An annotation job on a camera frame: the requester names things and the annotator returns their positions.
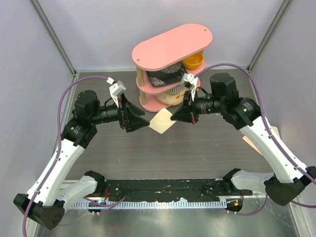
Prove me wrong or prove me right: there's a black floral plate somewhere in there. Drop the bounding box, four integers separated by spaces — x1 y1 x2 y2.
146 61 187 87

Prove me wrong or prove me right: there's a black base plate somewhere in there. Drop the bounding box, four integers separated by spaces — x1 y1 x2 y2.
77 178 245 202

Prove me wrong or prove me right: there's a pink envelope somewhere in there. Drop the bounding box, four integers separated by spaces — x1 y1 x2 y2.
242 125 281 156

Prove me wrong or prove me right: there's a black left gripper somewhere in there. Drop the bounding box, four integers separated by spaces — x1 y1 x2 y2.
90 93 150 132

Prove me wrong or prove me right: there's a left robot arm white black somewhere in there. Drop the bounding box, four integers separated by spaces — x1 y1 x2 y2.
13 90 150 230

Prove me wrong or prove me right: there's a beige patterned plate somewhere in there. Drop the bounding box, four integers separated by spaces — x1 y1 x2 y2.
154 85 188 106

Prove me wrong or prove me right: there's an aluminium frame rail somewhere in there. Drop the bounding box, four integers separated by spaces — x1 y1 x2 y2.
29 0 77 77
247 0 293 72

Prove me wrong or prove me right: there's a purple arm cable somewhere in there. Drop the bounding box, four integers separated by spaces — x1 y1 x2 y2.
22 76 126 237
194 63 316 216

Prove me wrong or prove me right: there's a white slotted cable duct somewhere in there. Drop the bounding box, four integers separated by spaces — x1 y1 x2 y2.
69 198 227 212

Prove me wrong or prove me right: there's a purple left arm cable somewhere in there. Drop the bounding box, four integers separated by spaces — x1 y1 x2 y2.
22 76 126 237

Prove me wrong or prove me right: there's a striped small bowl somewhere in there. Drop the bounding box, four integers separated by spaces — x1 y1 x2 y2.
166 84 184 95

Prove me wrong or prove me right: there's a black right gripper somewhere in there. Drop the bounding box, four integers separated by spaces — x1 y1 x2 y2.
171 89 225 125

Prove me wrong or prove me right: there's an aluminium frame rail left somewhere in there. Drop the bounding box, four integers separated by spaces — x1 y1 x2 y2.
29 0 77 77

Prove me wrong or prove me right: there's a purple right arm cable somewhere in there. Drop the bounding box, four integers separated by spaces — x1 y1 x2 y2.
194 63 316 216

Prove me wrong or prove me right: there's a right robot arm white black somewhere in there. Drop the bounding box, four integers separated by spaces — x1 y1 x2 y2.
171 73 316 206

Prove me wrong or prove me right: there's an aluminium frame rail right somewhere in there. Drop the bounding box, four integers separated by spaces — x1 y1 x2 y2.
247 0 293 72

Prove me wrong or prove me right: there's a yellow bowl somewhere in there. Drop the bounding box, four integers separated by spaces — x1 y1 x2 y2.
182 52 204 69

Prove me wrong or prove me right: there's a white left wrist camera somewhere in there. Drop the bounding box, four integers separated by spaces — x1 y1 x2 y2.
107 77 126 108

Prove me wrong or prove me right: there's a pink three-tier shelf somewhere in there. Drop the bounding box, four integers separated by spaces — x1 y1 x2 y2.
132 23 213 112

